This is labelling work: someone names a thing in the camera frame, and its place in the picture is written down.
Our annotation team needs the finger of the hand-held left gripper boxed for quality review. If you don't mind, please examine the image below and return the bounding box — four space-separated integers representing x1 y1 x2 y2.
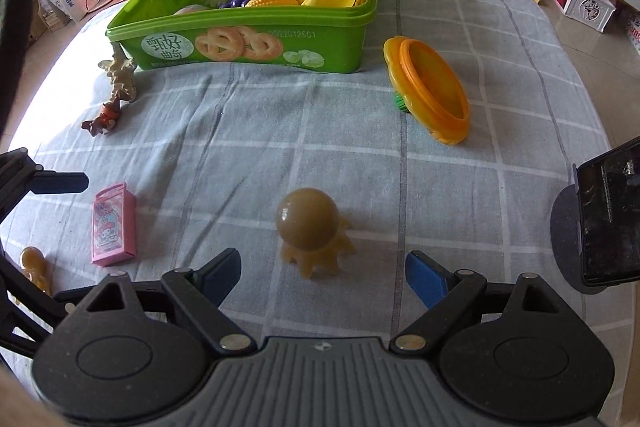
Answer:
0 252 88 363
0 148 91 228

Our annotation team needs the orange round toy lid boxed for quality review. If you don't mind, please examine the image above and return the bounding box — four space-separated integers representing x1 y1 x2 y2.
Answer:
383 35 471 145

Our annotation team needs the amber rubber octopus toy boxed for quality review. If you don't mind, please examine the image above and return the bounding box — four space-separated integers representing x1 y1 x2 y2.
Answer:
20 246 53 298
276 188 357 281

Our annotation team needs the beige starfish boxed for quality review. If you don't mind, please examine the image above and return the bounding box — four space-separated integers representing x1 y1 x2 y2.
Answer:
97 42 138 104

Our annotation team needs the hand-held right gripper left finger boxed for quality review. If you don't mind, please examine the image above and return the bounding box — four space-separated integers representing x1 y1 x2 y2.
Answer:
82 248 258 356

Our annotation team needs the pink card box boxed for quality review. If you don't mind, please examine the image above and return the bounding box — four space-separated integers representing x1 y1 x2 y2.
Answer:
91 182 137 267

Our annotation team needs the green plastic storage box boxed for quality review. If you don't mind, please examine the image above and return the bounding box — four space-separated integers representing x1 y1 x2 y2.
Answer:
106 0 386 74

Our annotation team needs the small orange toy figure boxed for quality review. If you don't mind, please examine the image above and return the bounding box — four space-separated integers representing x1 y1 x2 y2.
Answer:
81 99 121 138

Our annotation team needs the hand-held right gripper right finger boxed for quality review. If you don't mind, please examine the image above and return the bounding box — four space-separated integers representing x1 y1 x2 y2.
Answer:
389 251 561 354

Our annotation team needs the black smartphone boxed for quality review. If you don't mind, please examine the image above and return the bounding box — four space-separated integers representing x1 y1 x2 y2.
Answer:
573 142 640 285

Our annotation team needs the grey checked bed sheet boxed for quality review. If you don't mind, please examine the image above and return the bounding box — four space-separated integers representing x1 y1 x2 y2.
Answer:
0 0 640 427

